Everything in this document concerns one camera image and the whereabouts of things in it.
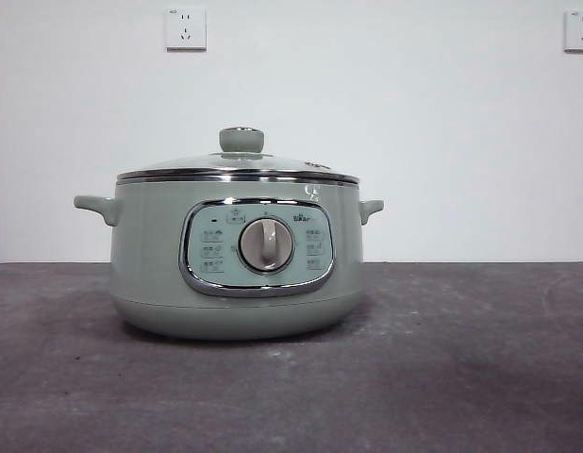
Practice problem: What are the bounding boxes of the glass lid with green knob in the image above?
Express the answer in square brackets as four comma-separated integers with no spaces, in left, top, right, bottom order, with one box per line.
[115,126,360,184]

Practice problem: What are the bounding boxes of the pale green electric pot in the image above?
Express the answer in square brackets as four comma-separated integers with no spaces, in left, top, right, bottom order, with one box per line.
[73,178,385,340]

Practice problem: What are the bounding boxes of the white wall socket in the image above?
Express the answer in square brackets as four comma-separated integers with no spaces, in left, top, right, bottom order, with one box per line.
[563,9,583,54]
[166,8,208,52]

